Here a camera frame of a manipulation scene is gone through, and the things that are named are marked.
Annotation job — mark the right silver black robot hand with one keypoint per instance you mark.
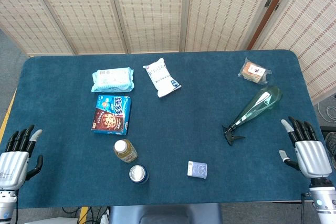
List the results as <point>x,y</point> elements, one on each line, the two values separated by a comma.
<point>312,158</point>

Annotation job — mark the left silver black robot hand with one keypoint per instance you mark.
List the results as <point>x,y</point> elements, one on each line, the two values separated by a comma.
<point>13,166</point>

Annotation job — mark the green transparent spray bottle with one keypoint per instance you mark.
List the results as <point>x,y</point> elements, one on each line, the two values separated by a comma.
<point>262,100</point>

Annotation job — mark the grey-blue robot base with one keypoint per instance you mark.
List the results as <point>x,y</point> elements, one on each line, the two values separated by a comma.
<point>165,214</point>

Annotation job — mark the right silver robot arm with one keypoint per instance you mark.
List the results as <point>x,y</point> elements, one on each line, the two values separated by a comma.
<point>324,203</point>

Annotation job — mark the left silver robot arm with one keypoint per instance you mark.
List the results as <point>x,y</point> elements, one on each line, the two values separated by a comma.
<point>6,205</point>

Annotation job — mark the yellow tea bottle white cap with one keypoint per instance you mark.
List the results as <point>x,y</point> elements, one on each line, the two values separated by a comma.
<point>125,150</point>

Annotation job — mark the dark sneaker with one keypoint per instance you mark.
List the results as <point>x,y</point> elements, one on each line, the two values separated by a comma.
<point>331,146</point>

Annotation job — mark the wrapped sliced bread package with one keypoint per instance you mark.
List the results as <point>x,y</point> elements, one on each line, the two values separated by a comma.
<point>254,71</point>

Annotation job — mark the blue chocolate cookie box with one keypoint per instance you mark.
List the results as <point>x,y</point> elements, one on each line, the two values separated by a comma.
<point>111,115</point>

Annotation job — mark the lilac pocket tissue pack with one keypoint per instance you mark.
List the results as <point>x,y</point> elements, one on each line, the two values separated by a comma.
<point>197,169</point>

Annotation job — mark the blue white drink can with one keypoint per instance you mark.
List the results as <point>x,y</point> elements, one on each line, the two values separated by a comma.
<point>138,174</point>

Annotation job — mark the blue table mat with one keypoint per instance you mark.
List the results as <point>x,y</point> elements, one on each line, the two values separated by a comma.
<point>183,129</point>

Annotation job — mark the light blue wet wipes pack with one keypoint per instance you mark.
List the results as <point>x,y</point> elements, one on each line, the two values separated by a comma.
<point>113,79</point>

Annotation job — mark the brown-framed woven folding screen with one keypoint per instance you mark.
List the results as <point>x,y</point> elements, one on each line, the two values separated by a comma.
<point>309,24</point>

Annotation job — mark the metal screen hinge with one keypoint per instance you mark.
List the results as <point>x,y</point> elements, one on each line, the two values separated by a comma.
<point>267,3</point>
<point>277,7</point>

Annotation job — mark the white plastic pouch blue corner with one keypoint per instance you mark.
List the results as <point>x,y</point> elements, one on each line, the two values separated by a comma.
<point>162,77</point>

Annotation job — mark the light-framed woven folding screen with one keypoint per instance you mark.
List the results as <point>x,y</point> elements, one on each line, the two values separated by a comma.
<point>147,11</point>

